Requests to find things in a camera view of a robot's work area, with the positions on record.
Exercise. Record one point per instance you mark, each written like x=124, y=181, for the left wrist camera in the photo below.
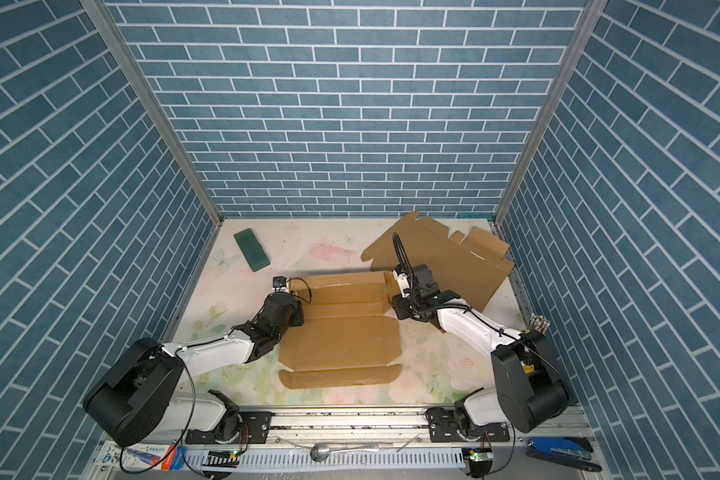
x=280, y=284

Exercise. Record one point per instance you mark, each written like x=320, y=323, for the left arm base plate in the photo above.
x=243, y=428

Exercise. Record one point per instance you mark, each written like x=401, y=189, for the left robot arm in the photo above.
x=149, y=393

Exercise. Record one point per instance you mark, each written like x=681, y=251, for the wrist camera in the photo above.
x=280, y=284
x=403, y=283

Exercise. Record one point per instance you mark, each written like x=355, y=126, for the yellow pencil cup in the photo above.
x=538, y=323

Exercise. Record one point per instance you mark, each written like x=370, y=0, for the white printed package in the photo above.
x=141, y=456

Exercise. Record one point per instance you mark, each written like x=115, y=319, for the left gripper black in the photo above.
x=297, y=310

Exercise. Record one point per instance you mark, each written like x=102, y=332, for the metal spoon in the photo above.
x=321, y=452

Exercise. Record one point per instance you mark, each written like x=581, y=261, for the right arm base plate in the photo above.
x=450, y=425

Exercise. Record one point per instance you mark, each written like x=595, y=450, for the white slotted cable duct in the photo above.
x=298, y=460

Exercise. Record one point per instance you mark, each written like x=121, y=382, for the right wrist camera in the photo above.
x=403, y=283

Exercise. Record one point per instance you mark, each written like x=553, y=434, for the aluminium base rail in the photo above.
x=398, y=425

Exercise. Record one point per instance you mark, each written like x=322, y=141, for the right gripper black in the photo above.
x=398, y=307

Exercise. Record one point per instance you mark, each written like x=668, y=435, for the blue black pliers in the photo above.
x=573, y=452

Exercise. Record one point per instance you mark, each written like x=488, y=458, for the green sponge block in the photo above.
x=252, y=250

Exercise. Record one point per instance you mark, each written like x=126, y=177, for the cardboard box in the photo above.
x=348, y=338
x=473, y=265

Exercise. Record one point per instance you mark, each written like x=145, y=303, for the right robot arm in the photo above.
x=529, y=387

